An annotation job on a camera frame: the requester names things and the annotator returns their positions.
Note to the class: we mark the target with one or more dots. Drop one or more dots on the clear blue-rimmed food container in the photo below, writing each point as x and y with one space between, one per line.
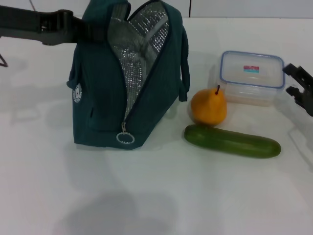
252 73

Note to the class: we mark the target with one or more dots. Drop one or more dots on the orange pear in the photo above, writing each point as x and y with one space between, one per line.
207 107

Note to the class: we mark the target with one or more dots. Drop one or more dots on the teal insulated lunch bag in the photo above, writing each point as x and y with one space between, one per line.
97 98

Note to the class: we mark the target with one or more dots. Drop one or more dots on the green cucumber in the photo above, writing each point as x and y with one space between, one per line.
232 142

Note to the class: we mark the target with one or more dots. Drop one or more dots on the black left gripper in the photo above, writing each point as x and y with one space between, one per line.
24 23

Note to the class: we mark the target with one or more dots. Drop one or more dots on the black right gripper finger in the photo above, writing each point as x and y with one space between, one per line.
300 74
304 100

